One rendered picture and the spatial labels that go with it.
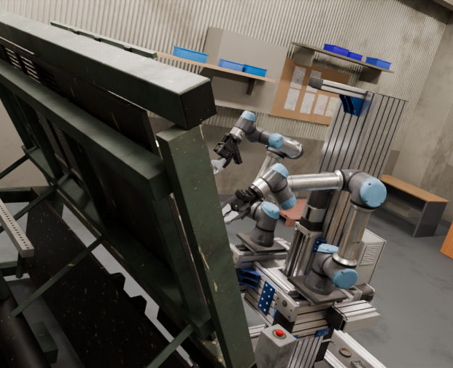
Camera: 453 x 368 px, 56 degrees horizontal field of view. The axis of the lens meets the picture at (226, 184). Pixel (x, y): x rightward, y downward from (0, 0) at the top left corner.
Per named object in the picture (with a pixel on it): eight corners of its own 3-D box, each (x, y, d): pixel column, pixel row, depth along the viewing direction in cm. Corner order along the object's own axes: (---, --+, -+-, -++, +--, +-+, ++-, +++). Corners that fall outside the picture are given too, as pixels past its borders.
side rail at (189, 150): (235, 380, 167) (256, 361, 172) (167, 141, 103) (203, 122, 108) (226, 369, 171) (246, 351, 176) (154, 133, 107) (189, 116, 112)
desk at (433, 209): (377, 207, 812) (389, 174, 793) (435, 236, 716) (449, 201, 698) (355, 206, 776) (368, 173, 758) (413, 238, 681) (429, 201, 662)
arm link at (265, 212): (268, 231, 244) (275, 210, 241) (249, 223, 251) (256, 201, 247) (279, 228, 254) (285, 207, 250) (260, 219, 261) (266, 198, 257)
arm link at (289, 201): (290, 193, 188) (279, 174, 183) (300, 204, 178) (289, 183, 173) (276, 204, 188) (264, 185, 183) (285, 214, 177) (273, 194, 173)
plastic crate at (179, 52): (197, 60, 498) (199, 51, 494) (206, 63, 480) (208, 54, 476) (171, 55, 478) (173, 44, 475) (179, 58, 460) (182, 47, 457)
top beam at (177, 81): (187, 131, 105) (218, 115, 110) (178, 93, 99) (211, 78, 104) (-22, 26, 255) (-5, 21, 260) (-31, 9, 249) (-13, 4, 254)
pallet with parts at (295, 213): (306, 206, 705) (311, 189, 696) (338, 225, 648) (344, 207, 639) (256, 205, 645) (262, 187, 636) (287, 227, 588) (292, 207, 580)
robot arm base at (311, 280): (317, 277, 227) (323, 261, 224) (338, 293, 215) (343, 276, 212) (297, 280, 218) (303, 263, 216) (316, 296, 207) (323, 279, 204)
